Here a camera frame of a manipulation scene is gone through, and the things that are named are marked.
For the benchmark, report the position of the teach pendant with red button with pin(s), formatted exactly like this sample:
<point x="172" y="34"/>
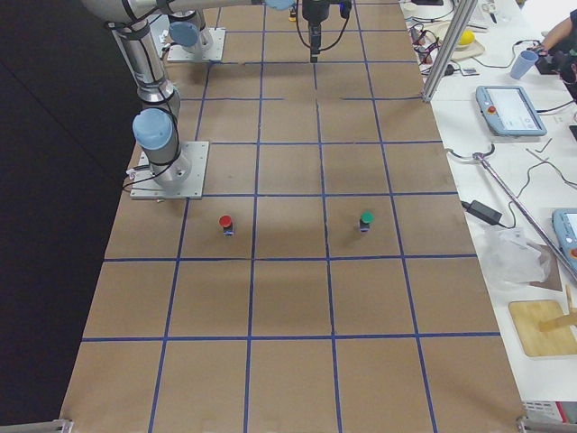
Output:
<point x="508" y="111"/>

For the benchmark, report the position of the black power adapter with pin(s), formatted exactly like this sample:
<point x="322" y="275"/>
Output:
<point x="483" y="212"/>

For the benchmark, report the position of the person's forearm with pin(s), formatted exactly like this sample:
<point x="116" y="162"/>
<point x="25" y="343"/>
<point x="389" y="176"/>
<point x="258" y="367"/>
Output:
<point x="560" y="32"/>

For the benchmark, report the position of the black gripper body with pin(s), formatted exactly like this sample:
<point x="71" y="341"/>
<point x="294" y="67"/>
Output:
<point x="315" y="11"/>

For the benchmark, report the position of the red push button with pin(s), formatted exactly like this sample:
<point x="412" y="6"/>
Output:
<point x="227" y="224"/>

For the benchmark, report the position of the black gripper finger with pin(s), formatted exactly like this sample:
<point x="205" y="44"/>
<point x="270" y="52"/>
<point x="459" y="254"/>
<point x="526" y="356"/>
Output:
<point x="315" y="40"/>

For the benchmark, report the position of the yellow lemon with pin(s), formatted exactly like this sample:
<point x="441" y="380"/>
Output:
<point x="467" y="38"/>

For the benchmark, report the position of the aluminium frame post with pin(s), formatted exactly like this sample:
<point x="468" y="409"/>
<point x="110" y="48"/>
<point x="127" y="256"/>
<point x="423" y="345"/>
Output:
<point x="454" y="32"/>

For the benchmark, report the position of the green push button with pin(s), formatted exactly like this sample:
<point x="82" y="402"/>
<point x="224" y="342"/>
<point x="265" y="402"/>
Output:
<point x="365" y="221"/>

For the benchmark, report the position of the light blue plastic cup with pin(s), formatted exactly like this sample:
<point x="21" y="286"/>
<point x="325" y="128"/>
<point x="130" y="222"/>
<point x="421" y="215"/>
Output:
<point x="523" y="63"/>

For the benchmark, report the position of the wooden cutting board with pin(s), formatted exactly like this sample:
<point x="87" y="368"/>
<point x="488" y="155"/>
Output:
<point x="543" y="328"/>

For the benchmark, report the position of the small colourful card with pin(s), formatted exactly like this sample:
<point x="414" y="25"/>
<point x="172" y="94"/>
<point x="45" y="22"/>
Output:
<point x="469" y="72"/>

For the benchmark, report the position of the beige plate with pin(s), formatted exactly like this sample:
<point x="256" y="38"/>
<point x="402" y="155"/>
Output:
<point x="476" y="49"/>

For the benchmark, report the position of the clear plastic bag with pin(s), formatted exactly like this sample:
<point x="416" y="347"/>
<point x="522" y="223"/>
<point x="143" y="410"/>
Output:
<point x="508" y="256"/>

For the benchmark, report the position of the metal cane rod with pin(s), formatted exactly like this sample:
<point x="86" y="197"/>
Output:
<point x="482" y="159"/>

